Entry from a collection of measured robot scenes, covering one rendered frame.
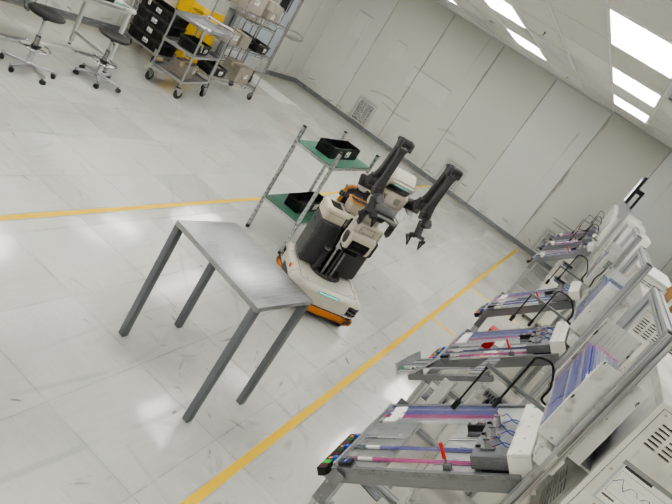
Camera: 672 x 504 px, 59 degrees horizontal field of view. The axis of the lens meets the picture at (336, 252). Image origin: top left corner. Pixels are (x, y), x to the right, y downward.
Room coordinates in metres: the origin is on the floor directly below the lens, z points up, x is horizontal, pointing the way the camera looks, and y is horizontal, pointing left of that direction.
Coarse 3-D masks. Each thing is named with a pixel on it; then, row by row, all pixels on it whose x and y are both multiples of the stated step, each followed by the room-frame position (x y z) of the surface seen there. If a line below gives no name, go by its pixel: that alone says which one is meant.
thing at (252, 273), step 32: (192, 224) 2.87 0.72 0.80; (224, 224) 3.10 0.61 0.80; (160, 256) 2.81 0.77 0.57; (224, 256) 2.76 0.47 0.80; (256, 256) 2.97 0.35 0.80; (256, 288) 2.66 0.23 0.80; (288, 288) 2.86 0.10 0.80; (128, 320) 2.80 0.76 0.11; (288, 320) 2.88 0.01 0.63; (224, 352) 2.51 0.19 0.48; (256, 384) 2.89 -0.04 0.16; (192, 416) 2.52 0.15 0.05
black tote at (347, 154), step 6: (324, 138) 5.32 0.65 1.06; (318, 144) 5.25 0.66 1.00; (324, 144) 5.24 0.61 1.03; (330, 144) 5.22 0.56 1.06; (336, 144) 5.61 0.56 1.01; (342, 144) 5.73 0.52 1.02; (348, 144) 5.79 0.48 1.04; (318, 150) 5.25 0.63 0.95; (324, 150) 5.23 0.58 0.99; (330, 150) 5.22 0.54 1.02; (336, 150) 5.25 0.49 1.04; (342, 150) 5.37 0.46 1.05; (348, 150) 5.49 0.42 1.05; (354, 150) 5.61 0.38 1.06; (360, 150) 5.75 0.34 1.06; (330, 156) 5.21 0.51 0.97; (336, 156) 5.32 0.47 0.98; (342, 156) 5.44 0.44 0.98; (348, 156) 5.56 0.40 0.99; (354, 156) 5.69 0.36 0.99
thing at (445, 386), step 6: (444, 378) 2.96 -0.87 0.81; (444, 384) 2.95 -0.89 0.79; (450, 384) 2.94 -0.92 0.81; (438, 390) 2.96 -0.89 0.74; (444, 390) 2.95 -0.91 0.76; (432, 396) 2.96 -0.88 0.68; (438, 396) 2.95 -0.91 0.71; (444, 396) 2.95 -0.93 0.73; (426, 402) 2.96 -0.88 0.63; (432, 402) 2.95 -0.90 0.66; (438, 402) 2.94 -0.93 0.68; (420, 426) 2.99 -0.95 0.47; (414, 432) 2.95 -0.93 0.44; (390, 462) 2.98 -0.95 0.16; (366, 486) 2.87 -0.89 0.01; (390, 486) 3.00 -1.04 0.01; (372, 492) 2.86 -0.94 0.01; (378, 498) 2.84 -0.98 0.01
